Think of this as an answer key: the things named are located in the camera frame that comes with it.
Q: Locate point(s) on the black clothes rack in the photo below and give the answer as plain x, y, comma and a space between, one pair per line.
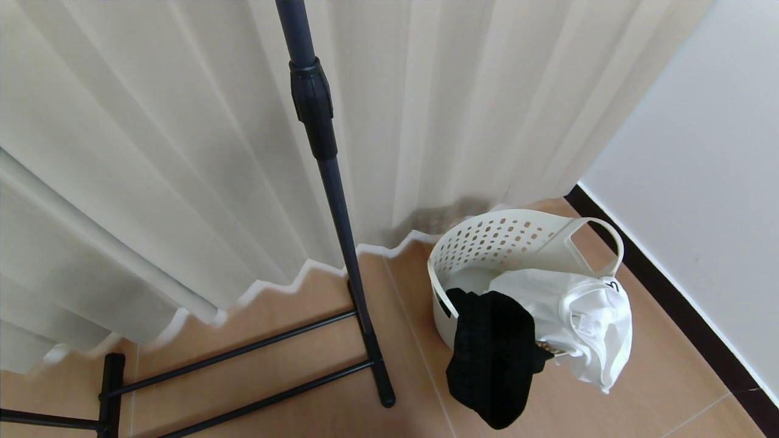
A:
313, 103

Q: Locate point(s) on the white laundry basket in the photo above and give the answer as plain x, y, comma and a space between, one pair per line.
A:
505, 237

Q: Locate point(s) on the black shorts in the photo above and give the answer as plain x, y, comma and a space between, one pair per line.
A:
493, 359

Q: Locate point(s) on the beige curtain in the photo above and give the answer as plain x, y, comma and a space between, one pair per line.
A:
152, 121

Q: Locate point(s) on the white garment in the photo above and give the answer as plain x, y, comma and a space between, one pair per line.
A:
584, 316

